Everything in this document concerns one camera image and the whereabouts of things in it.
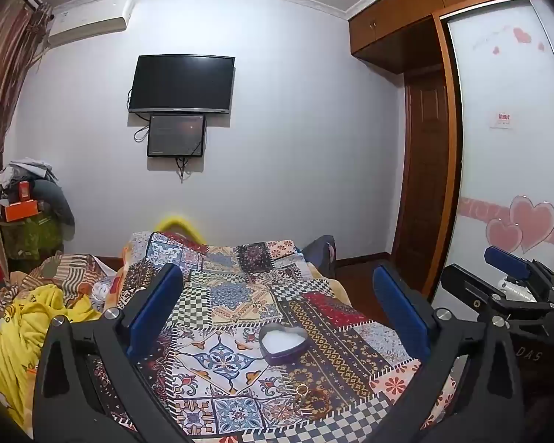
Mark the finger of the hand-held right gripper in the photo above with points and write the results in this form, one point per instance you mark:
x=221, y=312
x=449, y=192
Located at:
x=466, y=286
x=508, y=260

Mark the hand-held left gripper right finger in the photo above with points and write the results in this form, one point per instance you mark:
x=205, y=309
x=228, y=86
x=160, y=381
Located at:
x=399, y=304

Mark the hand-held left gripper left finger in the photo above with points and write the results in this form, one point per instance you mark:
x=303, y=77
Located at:
x=154, y=314

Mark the purple heart-shaped tin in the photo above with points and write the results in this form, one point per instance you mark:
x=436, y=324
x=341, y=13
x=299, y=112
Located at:
x=284, y=346

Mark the pink heart stickers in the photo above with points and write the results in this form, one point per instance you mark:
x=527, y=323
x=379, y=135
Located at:
x=531, y=221

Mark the patchwork printed blanket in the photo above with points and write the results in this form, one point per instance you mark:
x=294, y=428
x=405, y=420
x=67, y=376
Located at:
x=240, y=314

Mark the white sliding wardrobe door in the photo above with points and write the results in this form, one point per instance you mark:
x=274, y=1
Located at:
x=498, y=170

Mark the dark blue bag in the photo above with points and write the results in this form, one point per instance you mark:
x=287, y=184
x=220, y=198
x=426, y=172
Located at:
x=321, y=254

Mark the yellow plush pillow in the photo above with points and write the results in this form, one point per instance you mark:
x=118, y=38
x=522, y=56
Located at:
x=177, y=222

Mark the striped brown bedding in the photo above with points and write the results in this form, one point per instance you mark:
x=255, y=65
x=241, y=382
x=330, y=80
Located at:
x=69, y=272

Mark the brown wooden door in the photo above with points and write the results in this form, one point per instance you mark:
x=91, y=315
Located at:
x=424, y=180

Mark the red and white label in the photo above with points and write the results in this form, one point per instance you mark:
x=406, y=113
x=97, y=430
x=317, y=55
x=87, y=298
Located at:
x=503, y=120

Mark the yellow blanket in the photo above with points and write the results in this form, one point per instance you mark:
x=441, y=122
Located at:
x=14, y=332

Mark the green patterned cloth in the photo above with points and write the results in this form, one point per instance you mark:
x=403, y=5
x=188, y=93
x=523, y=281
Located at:
x=32, y=237

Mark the grey garment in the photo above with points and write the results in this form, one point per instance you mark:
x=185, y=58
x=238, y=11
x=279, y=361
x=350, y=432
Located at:
x=55, y=203

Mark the orange box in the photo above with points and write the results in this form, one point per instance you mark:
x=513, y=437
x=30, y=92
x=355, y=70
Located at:
x=21, y=211

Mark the wooden overhead cabinet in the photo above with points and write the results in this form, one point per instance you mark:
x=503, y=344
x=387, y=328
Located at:
x=397, y=23

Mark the brown striped curtain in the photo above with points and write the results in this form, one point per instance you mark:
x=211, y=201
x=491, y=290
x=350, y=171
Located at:
x=2, y=92

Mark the white air conditioner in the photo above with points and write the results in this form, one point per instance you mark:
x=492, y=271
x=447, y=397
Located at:
x=90, y=17

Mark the small black wall monitor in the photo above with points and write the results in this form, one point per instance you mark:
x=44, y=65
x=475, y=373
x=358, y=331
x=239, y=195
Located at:
x=176, y=134

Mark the black wall television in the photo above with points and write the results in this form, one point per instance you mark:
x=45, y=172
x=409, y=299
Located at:
x=181, y=84

